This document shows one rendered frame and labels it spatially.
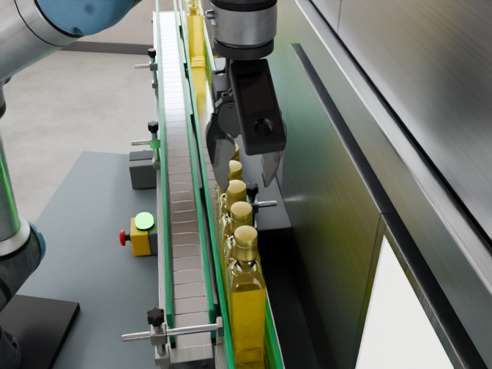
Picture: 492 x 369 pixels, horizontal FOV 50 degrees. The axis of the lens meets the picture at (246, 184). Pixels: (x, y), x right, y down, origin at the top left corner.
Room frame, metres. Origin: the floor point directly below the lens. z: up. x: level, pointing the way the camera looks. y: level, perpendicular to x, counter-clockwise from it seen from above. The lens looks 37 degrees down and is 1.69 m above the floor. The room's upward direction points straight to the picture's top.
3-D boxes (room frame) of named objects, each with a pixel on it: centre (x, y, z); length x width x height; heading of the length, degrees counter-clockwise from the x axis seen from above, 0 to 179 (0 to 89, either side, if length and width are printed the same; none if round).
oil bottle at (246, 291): (0.58, 0.00, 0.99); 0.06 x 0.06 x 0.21; 9
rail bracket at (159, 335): (0.56, 0.12, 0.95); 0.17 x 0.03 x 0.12; 98
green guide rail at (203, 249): (1.46, 0.19, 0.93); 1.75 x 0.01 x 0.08; 8
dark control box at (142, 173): (1.25, 0.29, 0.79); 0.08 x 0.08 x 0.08; 8
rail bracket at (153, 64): (1.60, 0.32, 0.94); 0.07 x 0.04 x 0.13; 98
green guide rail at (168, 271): (1.45, 0.26, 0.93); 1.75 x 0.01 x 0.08; 8
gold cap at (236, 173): (0.75, 0.02, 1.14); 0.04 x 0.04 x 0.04
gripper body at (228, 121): (0.60, 0.00, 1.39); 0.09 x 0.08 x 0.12; 9
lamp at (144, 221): (0.97, 0.25, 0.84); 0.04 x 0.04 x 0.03
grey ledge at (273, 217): (1.37, 0.01, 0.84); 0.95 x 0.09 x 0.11; 8
